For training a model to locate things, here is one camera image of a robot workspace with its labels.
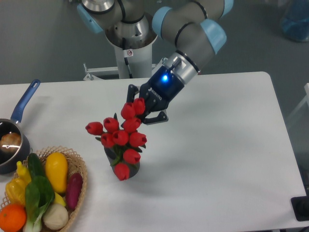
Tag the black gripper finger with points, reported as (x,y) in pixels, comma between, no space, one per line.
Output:
(160,118)
(132,92)

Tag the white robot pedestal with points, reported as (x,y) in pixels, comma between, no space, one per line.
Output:
(131,63)

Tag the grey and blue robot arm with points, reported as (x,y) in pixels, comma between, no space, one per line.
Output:
(192,29)

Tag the purple eggplant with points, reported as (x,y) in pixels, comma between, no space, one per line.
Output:
(73,190)

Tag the orange fruit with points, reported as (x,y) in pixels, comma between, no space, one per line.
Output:
(12,218)

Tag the blue translucent container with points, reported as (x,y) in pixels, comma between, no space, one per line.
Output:
(295,21)

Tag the dark grey ribbed vase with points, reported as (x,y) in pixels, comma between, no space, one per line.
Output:
(111,155)

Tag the woven wicker basket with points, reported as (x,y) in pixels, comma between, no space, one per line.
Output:
(75,165)

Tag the yellow squash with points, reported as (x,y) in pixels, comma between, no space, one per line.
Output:
(56,169)

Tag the black device at edge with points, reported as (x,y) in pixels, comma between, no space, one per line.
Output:
(301,207)

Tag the yellow banana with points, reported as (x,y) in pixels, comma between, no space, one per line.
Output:
(59,200)

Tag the red tulip bouquet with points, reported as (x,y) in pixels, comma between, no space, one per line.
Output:
(124,139)

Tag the beige mushroom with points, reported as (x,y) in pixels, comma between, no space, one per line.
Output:
(56,217)

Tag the bread in saucepan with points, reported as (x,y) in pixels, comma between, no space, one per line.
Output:
(10,142)

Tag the yellow bell pepper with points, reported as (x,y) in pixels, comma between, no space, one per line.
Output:
(15,191)

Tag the blue handled saucepan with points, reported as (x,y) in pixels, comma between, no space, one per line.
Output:
(8,160)

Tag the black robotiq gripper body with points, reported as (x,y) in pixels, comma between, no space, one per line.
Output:
(160,89)

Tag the dark green cucumber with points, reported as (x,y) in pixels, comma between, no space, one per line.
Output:
(35,166)

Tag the green bok choy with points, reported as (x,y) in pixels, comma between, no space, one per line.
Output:
(39,195)

